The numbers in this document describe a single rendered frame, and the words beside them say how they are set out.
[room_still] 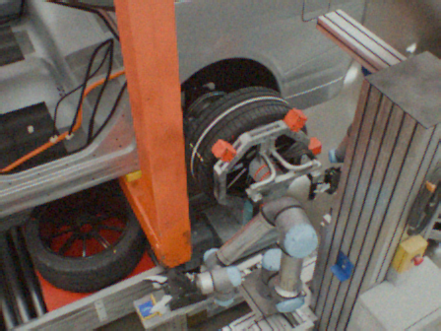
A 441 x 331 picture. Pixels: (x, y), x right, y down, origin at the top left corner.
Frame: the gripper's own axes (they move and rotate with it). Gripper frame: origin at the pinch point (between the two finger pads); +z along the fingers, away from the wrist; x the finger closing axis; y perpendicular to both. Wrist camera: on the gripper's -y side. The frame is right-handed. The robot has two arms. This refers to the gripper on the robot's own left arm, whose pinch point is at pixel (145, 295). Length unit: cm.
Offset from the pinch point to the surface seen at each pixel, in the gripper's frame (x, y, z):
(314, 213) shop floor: 119, 109, -125
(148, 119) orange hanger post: 49, -41, -15
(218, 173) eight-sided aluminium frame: 76, 18, -48
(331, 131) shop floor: 190, 99, -169
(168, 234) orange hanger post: 60, 35, -18
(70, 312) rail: 63, 78, 38
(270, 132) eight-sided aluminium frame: 79, 1, -76
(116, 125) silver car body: 108, 0, -5
